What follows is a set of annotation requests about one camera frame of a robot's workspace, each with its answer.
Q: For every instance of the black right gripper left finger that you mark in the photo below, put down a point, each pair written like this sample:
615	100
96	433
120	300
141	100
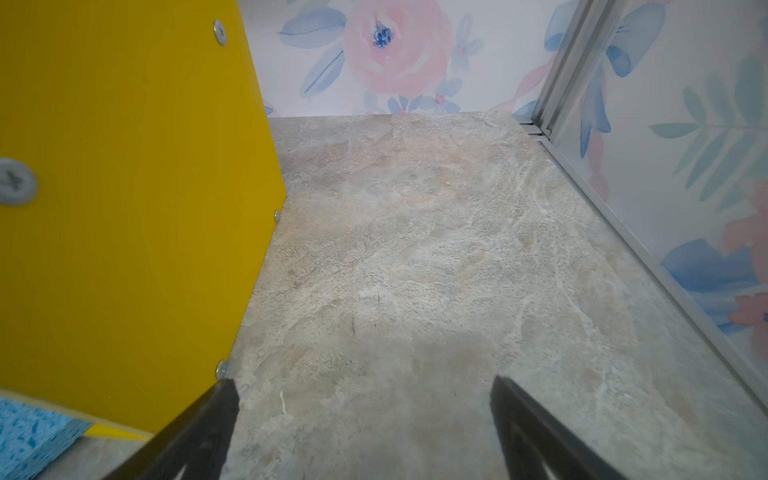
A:
194	445

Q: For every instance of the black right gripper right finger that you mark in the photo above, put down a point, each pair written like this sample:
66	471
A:
535	444

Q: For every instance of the blue sponge near shelf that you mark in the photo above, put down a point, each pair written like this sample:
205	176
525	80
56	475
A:
31	438

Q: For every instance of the yellow pink blue wooden shelf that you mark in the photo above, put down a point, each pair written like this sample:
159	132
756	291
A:
141	129

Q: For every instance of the aluminium corner post right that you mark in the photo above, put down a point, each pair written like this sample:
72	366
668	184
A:
590	28

